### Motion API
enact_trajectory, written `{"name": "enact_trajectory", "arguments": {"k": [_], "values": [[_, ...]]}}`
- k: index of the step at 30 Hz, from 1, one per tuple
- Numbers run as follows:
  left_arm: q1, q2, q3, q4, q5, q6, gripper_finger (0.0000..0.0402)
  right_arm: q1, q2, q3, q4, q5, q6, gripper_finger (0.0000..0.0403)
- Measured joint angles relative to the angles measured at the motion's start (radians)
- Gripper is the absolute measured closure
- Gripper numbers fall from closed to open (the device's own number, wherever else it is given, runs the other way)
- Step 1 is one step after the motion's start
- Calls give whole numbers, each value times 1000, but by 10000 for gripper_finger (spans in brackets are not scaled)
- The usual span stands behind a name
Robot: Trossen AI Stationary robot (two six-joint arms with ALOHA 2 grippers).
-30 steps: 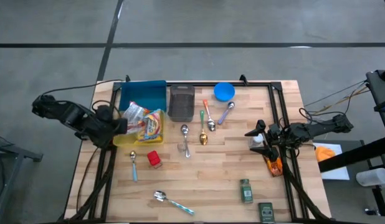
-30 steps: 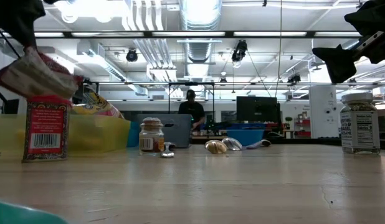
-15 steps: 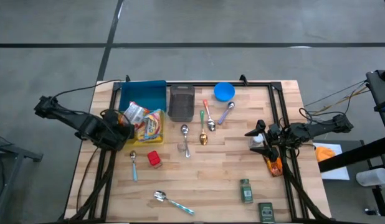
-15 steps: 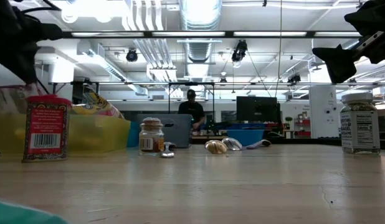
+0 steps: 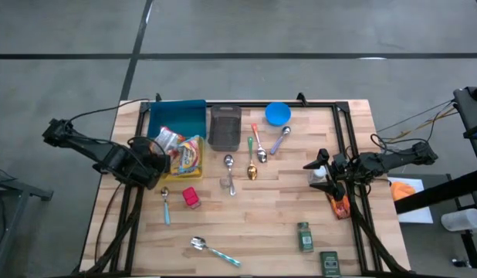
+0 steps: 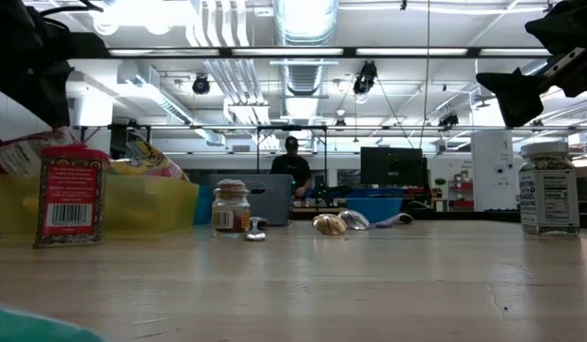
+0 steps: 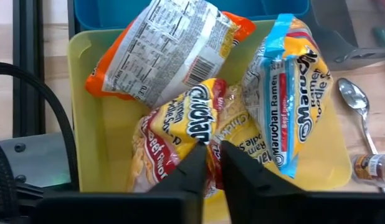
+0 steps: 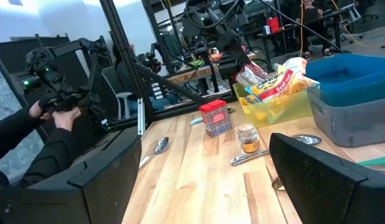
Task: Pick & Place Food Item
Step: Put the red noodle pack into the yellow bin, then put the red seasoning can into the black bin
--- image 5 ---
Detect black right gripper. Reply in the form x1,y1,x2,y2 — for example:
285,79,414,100
302,148,357,202

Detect white-lidded spice jar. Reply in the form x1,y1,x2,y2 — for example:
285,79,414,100
310,166,328,185

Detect red white ramen packet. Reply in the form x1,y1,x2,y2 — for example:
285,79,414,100
153,126,185,154

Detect yellow blue-edged ramen packet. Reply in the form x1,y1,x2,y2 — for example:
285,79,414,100
176,134,204,177

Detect red-lidded spice tin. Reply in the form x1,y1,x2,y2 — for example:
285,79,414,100
181,186,202,210

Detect light-blue-handled spoon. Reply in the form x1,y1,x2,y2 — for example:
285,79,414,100
160,187,172,226

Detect purple-handled silver spoon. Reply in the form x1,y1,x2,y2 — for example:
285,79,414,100
269,125,292,156

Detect green-lidded spice jar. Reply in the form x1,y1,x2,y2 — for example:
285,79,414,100
297,221,315,254

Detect plain silver spoon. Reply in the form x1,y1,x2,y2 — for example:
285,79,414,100
223,154,237,197

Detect green-handled gold spoon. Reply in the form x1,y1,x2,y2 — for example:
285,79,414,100
245,135,259,181

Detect dark green tin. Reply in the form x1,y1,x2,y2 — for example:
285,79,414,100
320,250,342,278

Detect teal striped-handle spoon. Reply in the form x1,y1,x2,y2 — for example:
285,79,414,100
190,236,242,268

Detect yellow translucent plastic bin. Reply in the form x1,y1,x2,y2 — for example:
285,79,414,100
139,134,206,182

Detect orange black snack packet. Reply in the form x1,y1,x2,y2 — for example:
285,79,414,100
326,192,351,220

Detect blue plastic bin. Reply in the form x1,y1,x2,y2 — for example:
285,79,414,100
147,99,208,140

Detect orange cloth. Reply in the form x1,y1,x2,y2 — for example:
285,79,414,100
390,181,417,202

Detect grey translucent plastic bin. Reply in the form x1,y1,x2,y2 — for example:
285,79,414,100
207,104,242,152

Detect blue plastic bowl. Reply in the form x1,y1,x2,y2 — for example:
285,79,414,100
264,101,293,127

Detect white paper sheet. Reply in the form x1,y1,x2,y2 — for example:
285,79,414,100
387,176,435,225

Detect black metal beam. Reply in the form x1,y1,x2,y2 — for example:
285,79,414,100
394,169,477,215

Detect grey metal table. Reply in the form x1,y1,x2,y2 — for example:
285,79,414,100
0,165,54,278

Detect white plastic container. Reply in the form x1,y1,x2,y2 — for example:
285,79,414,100
441,208,477,232

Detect black equipment cart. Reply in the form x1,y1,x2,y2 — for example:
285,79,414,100
453,83,477,171

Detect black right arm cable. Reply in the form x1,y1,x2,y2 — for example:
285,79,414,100
370,99,458,155

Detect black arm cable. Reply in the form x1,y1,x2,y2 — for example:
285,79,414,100
64,98,151,124
370,99,458,155

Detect orange-handled silver spoon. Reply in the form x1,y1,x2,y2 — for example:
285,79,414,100
250,123,269,164

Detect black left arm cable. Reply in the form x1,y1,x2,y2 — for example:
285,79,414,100
64,98,151,124

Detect black aluminium rig frame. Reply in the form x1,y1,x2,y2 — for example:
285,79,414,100
70,92,413,278

